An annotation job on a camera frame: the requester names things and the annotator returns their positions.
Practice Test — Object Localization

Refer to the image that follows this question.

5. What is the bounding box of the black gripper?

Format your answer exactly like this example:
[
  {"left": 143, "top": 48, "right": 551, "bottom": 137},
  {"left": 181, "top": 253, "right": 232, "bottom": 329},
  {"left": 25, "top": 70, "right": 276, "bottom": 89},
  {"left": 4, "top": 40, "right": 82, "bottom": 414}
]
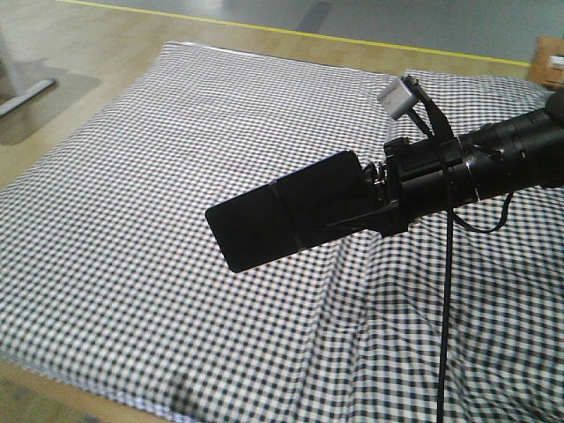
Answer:
[{"left": 325, "top": 137, "right": 478, "bottom": 237}]

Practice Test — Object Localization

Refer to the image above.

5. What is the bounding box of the black smartphone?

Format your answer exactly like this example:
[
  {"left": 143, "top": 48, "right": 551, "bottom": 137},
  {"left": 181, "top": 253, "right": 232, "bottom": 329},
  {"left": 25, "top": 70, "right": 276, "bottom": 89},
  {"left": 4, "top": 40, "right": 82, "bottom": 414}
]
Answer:
[{"left": 205, "top": 151, "right": 375, "bottom": 272}]

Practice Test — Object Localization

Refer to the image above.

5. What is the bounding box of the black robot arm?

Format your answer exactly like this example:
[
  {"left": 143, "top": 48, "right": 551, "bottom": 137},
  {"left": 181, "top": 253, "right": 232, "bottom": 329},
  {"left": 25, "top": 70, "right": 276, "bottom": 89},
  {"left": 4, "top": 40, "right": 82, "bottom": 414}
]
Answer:
[{"left": 325, "top": 91, "right": 563, "bottom": 236}]

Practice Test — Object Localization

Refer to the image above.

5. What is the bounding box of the grey desk leg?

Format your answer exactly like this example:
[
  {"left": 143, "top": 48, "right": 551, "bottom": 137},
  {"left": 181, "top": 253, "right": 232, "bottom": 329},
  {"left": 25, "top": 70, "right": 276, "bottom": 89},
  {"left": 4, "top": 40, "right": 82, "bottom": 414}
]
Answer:
[{"left": 1, "top": 78, "right": 57, "bottom": 117}]

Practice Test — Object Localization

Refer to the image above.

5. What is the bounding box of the white charger adapter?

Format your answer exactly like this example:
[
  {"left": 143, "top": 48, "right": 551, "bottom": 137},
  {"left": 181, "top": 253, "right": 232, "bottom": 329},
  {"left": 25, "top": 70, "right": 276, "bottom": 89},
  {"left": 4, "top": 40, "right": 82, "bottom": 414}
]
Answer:
[{"left": 547, "top": 55, "right": 564, "bottom": 71}]

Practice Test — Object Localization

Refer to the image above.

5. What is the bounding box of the wooden nightstand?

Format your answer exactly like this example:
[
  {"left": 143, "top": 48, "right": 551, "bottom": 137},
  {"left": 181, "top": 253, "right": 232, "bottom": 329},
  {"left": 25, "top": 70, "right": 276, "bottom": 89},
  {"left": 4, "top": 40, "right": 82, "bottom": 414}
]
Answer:
[{"left": 526, "top": 35, "right": 563, "bottom": 91}]

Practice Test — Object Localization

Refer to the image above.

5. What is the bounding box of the black white checkered bedsheet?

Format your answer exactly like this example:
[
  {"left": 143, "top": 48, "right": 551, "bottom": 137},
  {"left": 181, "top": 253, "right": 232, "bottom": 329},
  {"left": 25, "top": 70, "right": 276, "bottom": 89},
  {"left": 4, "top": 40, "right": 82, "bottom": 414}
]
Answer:
[{"left": 1, "top": 42, "right": 563, "bottom": 422}]

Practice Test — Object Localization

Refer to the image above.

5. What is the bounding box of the black camera cable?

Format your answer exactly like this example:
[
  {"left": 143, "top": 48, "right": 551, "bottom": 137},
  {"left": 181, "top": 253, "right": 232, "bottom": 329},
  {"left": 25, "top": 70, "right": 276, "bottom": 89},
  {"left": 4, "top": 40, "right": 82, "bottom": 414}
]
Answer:
[{"left": 409, "top": 77, "right": 515, "bottom": 423}]

